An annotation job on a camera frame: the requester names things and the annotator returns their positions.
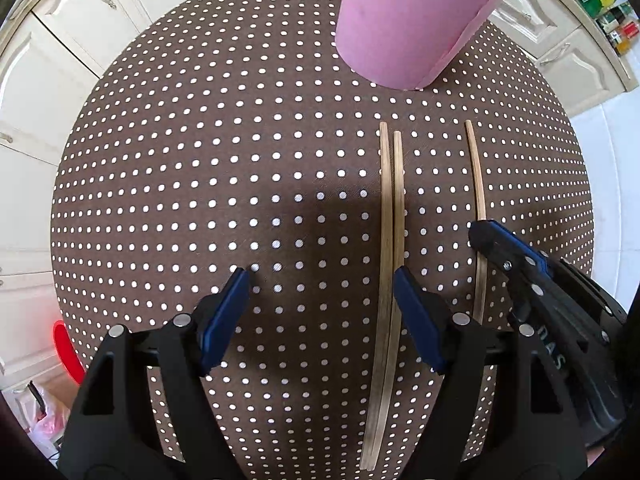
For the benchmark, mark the base cabinets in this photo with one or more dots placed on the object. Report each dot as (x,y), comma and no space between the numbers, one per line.
(54,53)

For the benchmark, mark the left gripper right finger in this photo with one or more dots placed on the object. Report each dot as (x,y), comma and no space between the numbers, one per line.
(533,430)

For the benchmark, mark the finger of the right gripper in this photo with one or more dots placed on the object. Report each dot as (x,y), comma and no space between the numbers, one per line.
(510,254)

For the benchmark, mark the brown polka dot tablecloth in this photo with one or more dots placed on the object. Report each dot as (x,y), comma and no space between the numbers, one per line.
(231,133)

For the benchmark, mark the pink cylindrical utensil holder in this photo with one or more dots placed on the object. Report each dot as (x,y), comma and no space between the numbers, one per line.
(406,44)

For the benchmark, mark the wooden chopstick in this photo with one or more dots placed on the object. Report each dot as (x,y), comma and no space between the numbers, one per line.
(398,260)
(481,273)
(374,430)

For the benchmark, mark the dark soy sauce bottle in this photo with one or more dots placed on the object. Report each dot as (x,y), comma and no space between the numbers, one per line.
(613,18)

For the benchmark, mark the red plastic stool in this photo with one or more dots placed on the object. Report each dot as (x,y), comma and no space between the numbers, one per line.
(66,353)

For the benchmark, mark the pink plastic bag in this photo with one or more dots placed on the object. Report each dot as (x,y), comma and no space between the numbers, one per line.
(42,415)

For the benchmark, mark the red label vinegar bottle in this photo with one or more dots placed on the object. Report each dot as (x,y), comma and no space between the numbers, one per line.
(623,38)

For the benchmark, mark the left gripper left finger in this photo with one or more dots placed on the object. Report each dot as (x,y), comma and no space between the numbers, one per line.
(111,432)

